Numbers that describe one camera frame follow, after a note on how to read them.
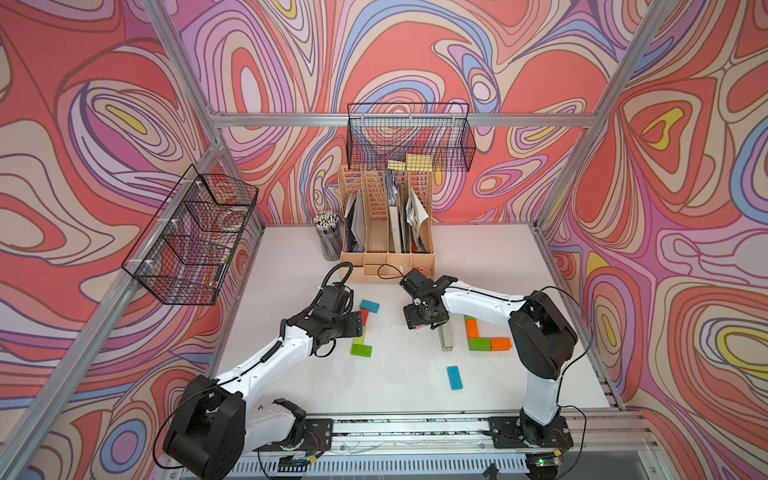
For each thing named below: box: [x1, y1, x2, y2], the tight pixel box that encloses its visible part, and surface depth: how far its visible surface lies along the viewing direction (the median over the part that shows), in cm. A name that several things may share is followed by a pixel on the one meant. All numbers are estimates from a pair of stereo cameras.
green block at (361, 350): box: [350, 344, 372, 358], surface depth 90 cm
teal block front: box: [447, 366, 463, 390], surface depth 84 cm
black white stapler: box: [438, 321, 454, 352], surface depth 90 cm
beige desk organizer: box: [339, 165, 436, 284], surface depth 103 cm
